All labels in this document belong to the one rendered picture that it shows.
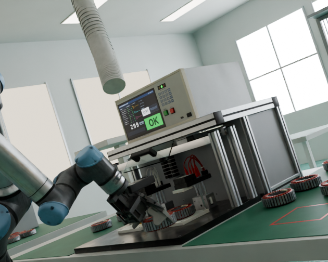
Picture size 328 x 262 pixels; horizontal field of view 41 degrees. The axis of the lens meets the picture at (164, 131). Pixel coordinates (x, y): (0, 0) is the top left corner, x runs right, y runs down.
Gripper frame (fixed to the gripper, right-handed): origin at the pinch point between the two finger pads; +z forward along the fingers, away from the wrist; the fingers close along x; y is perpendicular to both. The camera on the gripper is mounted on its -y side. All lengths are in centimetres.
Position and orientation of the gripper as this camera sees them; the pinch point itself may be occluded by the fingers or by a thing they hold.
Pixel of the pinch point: (160, 222)
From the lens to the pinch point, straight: 145.7
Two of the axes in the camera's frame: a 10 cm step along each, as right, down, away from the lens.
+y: -4.3, 6.6, -6.1
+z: 6.2, 7.1, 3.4
